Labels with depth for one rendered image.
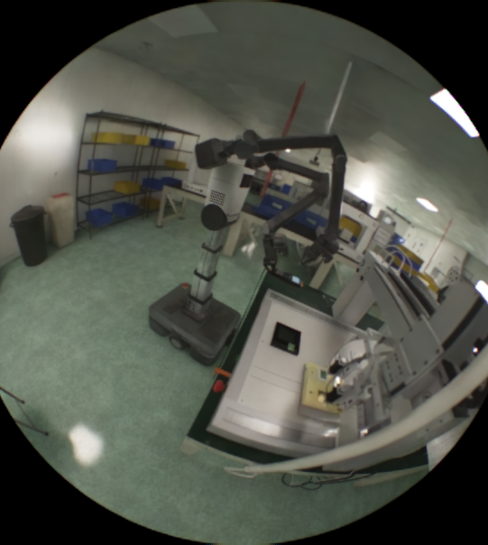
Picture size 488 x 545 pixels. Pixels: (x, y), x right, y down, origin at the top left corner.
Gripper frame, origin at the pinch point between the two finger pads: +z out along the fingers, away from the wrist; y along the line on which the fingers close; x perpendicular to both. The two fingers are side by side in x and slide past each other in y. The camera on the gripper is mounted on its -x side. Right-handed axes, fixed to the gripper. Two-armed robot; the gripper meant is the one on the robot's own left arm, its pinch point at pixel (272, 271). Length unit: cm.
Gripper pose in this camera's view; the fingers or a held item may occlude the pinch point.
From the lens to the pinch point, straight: 112.2
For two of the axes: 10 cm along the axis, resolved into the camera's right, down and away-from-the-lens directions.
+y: 3.0, -4.2, 8.5
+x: -9.3, 0.5, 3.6
